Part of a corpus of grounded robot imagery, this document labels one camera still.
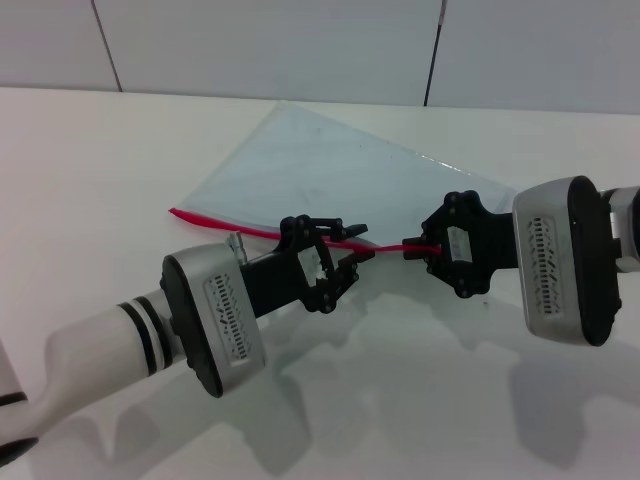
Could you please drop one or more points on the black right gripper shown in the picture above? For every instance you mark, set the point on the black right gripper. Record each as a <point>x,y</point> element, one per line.
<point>490,250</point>

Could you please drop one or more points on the right wrist camera housing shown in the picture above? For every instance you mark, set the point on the right wrist camera housing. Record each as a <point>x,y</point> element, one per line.
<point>560,260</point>

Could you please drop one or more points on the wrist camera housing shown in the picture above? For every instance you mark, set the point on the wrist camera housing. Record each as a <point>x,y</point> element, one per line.
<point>560,260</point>
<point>225,320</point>

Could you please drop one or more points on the silver connector plug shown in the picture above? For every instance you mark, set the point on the silver connector plug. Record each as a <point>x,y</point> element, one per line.
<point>238,247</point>

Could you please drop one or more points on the clear document bag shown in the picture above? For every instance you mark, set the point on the clear document bag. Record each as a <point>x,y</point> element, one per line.
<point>300,195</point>

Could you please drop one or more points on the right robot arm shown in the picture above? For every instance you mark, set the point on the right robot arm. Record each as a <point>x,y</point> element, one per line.
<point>627,225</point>

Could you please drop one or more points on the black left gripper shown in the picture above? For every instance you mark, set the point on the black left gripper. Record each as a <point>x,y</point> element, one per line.
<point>280,285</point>

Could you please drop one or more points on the left wrist camera housing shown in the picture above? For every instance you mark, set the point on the left wrist camera housing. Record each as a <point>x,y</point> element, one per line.
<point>225,320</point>

